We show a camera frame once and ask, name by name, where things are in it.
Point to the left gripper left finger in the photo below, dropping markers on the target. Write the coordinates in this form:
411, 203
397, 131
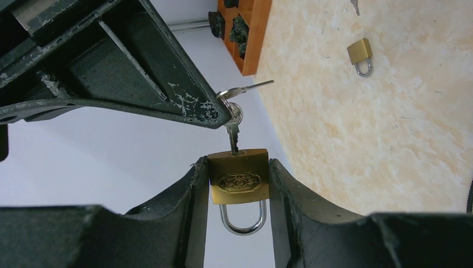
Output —
169, 230

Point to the wooden compartment tray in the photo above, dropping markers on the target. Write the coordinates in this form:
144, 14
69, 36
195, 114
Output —
256, 15

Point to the dark rosette upper left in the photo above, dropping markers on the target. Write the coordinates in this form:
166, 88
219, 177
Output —
239, 34

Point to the dark rosette top corner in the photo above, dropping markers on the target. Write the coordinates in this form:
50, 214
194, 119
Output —
217, 24

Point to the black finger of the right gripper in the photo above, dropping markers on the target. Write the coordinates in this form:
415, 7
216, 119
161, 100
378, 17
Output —
57, 56

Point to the brass padlock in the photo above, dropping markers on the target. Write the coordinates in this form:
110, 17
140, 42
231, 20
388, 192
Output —
240, 179
359, 52

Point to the black cable lock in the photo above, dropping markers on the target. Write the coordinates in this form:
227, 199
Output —
469, 202

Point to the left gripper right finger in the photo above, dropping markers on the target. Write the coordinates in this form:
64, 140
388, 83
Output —
310, 231

